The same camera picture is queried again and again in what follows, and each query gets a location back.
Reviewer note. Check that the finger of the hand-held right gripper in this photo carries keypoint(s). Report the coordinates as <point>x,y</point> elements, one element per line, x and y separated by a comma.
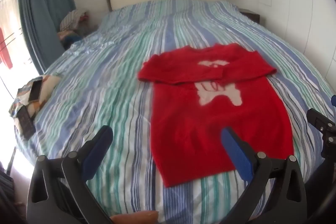
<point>321,121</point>

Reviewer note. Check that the red knit sweater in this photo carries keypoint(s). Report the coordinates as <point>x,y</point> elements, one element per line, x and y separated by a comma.
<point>197,134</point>

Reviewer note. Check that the phone in brown case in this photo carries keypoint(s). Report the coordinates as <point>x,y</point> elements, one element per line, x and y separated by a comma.
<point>35,90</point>

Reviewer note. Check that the dark wooden nightstand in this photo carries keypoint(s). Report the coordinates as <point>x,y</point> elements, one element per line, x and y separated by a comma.
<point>250,15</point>

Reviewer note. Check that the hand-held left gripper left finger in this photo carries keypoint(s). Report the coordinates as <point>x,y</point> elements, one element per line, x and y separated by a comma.
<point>95,153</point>

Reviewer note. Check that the striped bed sheet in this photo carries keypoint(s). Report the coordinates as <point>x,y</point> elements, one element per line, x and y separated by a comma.
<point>118,69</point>

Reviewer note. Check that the patterned pillow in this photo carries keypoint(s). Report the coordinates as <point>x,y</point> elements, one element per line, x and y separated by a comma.
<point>48,86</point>

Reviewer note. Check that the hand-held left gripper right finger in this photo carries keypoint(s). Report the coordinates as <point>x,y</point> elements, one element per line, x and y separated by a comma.
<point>237,153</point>

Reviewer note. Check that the pile of clothes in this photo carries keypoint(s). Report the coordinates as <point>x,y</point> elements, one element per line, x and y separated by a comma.
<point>71,27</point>

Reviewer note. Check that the person's left hand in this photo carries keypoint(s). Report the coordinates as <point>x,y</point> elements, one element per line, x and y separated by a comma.
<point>136,217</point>

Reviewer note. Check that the white wardrobe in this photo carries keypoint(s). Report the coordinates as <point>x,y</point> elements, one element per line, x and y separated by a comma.
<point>294,3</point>

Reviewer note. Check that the blue curtain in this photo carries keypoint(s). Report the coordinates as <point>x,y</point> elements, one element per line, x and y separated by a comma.
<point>42,3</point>

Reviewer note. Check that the red hanging cloth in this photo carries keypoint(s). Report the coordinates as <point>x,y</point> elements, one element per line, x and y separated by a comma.
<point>6,50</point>

